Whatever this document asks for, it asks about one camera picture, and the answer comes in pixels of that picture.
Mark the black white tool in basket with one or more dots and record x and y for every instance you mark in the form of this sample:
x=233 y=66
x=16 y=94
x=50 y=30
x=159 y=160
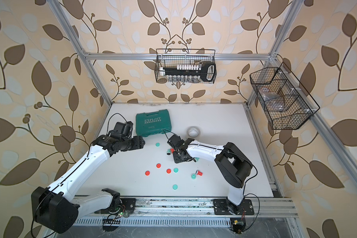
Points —
x=204 y=72

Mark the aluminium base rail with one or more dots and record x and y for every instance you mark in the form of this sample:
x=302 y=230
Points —
x=186 y=212

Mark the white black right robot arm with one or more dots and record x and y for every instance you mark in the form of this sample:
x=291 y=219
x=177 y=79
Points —
x=234 y=166

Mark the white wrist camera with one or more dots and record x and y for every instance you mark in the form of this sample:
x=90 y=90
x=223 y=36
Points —
x=179 y=144
x=121 y=130

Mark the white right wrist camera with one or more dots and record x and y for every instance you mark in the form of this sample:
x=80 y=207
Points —
x=179 y=144

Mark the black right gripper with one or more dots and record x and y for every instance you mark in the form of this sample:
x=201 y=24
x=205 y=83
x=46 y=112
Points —
x=176 y=159

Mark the plastic bag in basket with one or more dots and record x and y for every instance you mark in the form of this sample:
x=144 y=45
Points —
x=272 y=101

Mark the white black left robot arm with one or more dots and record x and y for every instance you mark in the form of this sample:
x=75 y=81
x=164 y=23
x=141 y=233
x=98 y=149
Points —
x=56 y=206

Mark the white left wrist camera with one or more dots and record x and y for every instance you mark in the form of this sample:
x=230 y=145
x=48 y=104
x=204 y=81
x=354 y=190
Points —
x=121 y=130

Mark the green plastic tool case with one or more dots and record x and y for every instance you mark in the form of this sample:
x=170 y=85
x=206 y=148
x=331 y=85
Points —
x=153 y=123

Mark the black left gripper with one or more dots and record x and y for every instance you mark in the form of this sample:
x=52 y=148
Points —
x=138 y=142

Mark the black wire basket back wall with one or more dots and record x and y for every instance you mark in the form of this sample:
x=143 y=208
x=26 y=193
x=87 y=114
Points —
x=173 y=57

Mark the aluminium cage frame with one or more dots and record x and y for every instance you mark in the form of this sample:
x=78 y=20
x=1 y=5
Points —
x=341 y=153

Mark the clear packing tape roll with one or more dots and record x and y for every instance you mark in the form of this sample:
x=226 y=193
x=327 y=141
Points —
x=193 y=132

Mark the black wire basket right wall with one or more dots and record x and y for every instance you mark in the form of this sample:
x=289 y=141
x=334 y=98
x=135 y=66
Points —
x=285 y=100

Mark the black wire basket wall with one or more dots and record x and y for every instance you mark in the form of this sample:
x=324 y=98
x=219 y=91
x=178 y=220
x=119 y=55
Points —
x=173 y=57
x=285 y=100

